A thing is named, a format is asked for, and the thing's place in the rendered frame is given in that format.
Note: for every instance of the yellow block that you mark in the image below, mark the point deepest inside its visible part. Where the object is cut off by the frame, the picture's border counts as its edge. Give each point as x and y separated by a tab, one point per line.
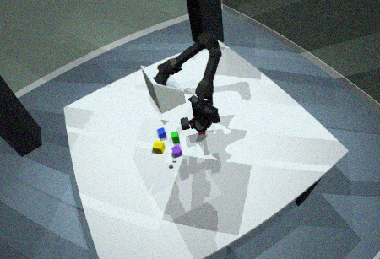
158	147

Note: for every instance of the purple block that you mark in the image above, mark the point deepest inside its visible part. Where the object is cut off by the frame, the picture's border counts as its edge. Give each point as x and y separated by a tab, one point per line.
177	151

